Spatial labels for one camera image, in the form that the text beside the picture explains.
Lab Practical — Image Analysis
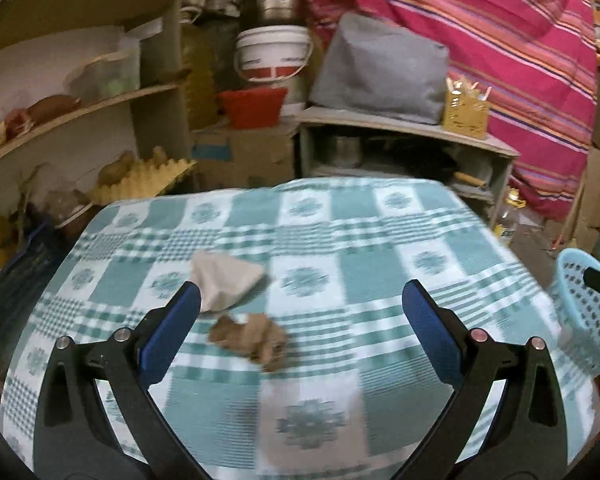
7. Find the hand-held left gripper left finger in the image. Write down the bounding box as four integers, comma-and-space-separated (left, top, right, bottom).
34, 280, 206, 480

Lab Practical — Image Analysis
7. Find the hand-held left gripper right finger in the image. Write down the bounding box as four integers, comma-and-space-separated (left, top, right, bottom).
390, 279, 570, 480

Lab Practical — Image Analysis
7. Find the light blue plastic basket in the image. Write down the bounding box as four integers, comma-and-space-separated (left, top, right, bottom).
550, 248, 600, 376

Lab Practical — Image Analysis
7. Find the beige paper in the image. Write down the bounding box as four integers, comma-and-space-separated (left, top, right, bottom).
190, 251, 266, 312

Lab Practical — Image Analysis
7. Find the brown paper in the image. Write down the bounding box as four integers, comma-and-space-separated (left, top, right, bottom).
208, 312, 288, 372

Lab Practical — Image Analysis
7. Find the yellow oil bottle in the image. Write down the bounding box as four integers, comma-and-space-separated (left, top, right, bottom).
495, 187, 528, 248

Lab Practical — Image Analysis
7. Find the green white checkered tablecloth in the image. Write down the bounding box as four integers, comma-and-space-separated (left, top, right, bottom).
0, 176, 600, 480

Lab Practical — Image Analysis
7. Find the brown clay pot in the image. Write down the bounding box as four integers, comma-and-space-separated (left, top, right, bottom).
55, 190, 98, 241

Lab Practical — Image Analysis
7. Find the yellow egg tray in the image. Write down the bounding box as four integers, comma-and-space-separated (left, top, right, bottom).
87, 147, 198, 206

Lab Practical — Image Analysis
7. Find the blue plastic crate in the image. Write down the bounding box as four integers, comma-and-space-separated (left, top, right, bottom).
0, 220, 68, 361

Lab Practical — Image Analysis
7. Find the brown potato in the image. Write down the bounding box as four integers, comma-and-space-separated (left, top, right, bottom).
97, 151, 136, 186

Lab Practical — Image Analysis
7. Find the brown cardboard box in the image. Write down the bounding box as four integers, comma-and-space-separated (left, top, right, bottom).
192, 122, 298, 192

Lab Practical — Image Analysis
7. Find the grey low cabinet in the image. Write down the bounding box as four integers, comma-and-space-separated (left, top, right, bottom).
295, 106, 521, 221

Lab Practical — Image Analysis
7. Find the yellow cutout holder box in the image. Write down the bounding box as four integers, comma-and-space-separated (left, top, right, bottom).
441, 78, 492, 140

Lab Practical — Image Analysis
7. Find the red plastic basin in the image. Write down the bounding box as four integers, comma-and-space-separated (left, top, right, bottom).
217, 87, 289, 130

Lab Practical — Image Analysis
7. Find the pink striped cloth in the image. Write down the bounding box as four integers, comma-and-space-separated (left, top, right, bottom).
300, 0, 600, 221

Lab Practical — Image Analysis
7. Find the brown rounded bundle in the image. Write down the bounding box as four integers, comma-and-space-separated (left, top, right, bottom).
0, 110, 28, 160
27, 95, 81, 126

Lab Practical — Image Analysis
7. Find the yellowish large jug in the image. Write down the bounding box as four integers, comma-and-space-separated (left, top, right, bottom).
182, 30, 221, 131

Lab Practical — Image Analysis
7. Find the clear plastic storage container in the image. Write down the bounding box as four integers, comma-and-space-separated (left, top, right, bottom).
67, 50, 141, 103

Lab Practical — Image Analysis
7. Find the grey fabric bag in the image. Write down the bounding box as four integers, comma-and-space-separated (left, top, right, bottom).
309, 12, 450, 125

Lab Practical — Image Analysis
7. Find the white bucket red label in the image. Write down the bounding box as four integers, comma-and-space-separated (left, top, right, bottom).
233, 25, 315, 83

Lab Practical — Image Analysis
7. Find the metal cooking pot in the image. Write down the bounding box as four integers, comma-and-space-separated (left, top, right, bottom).
237, 0, 306, 31

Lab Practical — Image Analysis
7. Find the wooden wall shelf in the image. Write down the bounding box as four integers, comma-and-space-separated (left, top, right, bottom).
0, 0, 191, 196

